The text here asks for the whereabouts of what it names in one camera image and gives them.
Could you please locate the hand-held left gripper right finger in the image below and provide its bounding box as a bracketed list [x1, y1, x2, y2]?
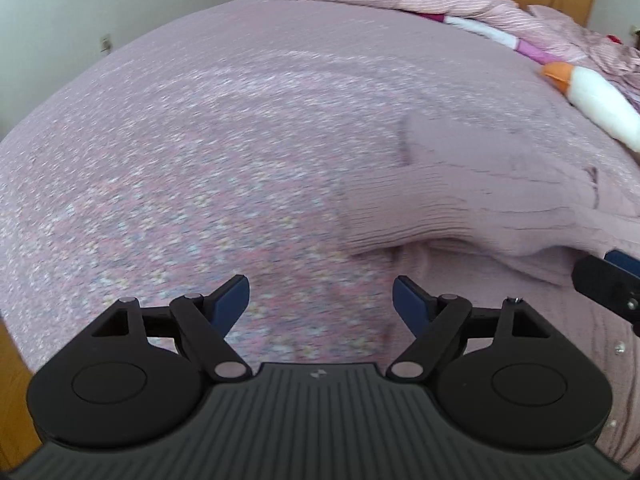
[389, 274, 552, 380]

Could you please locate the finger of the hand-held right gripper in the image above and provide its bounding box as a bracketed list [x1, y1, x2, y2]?
[572, 256, 640, 335]
[604, 250, 640, 276]

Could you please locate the pink floral bed sheet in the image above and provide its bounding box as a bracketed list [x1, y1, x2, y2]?
[0, 0, 640, 376]

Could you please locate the pink knit cardigan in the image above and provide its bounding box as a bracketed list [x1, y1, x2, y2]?
[342, 110, 640, 463]

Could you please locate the white goose plush toy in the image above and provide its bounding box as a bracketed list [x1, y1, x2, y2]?
[541, 61, 640, 154]

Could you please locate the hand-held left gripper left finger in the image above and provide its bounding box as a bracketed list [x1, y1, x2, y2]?
[89, 274, 254, 382]

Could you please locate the magenta white striped cloth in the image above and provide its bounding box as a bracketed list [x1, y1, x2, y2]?
[249, 0, 557, 65]

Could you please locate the light wooden bed frame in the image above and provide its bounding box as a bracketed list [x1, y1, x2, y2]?
[0, 319, 44, 463]

